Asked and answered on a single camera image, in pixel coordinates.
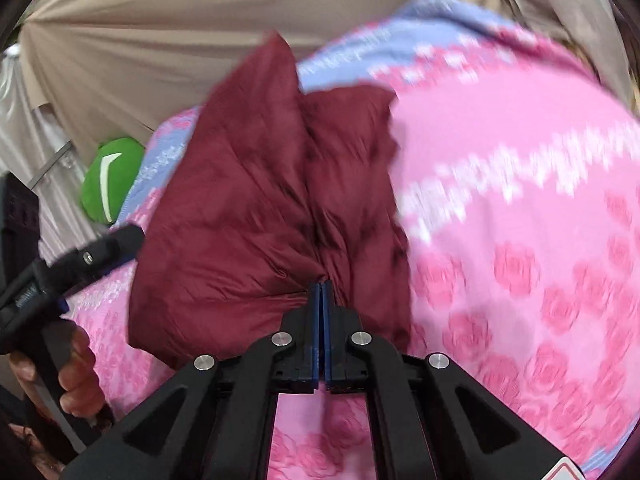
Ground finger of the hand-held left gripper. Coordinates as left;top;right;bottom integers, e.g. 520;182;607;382
49;223;146;287

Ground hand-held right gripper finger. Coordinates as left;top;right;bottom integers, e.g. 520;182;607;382
64;281;321;480
320;281;588;480

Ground maroon padded jacket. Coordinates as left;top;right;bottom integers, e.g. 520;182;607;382
127;31;413;368

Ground person's left hand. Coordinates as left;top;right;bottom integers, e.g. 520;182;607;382
56;326;108;418

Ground green pillow with white stripe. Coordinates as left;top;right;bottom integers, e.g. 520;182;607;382
81;137;146;225

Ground white curtain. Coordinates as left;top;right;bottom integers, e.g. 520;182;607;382
0;42;103;261

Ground dark cloth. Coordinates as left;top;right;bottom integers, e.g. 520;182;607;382
0;385;115;480

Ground pink floral bed blanket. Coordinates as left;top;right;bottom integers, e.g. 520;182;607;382
60;0;640;480

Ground beige curtain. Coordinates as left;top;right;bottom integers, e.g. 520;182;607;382
19;0;418;163

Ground beige flower-print cloth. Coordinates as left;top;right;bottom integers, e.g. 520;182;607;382
487;0;632;108

